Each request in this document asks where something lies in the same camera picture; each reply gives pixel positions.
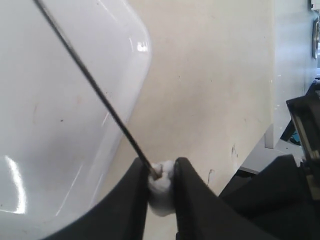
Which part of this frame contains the white plastic tray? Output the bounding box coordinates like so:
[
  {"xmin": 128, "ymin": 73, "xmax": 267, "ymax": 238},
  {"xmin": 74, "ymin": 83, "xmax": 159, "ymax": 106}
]
[{"xmin": 0, "ymin": 0, "xmax": 152, "ymax": 240}]

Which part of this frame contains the white marshmallow piece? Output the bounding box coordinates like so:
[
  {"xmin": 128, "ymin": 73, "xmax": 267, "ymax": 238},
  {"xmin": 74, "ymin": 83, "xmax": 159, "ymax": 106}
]
[{"xmin": 148, "ymin": 160, "xmax": 175, "ymax": 217}]

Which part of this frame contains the thin metal skewer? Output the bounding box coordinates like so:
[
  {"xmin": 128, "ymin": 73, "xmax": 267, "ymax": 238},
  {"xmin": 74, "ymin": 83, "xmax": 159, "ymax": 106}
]
[{"xmin": 34, "ymin": 0, "xmax": 162, "ymax": 180}]

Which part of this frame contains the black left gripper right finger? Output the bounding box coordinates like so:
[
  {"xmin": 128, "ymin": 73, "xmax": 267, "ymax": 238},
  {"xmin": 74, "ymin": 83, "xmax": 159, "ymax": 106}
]
[{"xmin": 173, "ymin": 157, "xmax": 274, "ymax": 240}]

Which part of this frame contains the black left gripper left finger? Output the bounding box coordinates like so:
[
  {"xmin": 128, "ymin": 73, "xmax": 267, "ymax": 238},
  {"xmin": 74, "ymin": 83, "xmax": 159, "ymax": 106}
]
[{"xmin": 46, "ymin": 158, "xmax": 149, "ymax": 240}]

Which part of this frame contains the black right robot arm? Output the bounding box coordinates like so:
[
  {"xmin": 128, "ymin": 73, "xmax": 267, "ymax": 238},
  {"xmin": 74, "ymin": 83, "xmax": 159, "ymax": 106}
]
[{"xmin": 222, "ymin": 83, "xmax": 320, "ymax": 240}]

